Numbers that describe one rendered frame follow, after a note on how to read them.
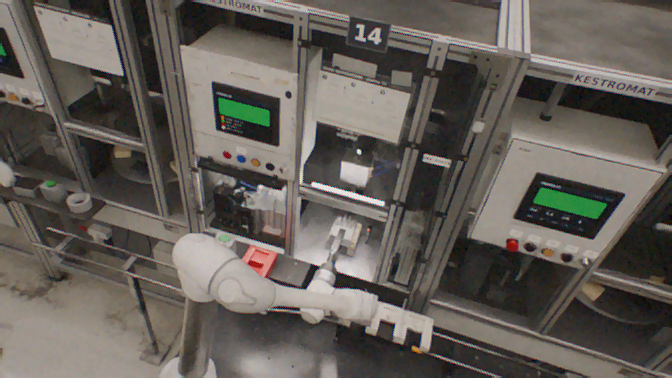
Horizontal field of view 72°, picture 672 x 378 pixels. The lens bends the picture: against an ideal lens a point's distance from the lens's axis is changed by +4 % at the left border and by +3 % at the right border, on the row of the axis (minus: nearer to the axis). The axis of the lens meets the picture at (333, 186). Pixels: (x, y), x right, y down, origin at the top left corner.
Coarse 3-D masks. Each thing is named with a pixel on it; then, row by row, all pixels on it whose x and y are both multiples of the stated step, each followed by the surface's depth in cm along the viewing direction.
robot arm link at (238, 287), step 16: (224, 272) 126; (240, 272) 126; (256, 272) 133; (224, 288) 121; (240, 288) 121; (256, 288) 125; (272, 288) 134; (224, 304) 121; (240, 304) 122; (256, 304) 126
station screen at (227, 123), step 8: (216, 96) 158; (224, 96) 157; (232, 96) 156; (216, 104) 161; (248, 104) 156; (256, 104) 155; (264, 104) 154; (224, 120) 164; (232, 120) 163; (240, 120) 162; (224, 128) 167; (232, 128) 165; (240, 128) 164; (248, 128) 163; (256, 128) 162; (264, 128) 161; (248, 136) 165; (256, 136) 164; (264, 136) 163
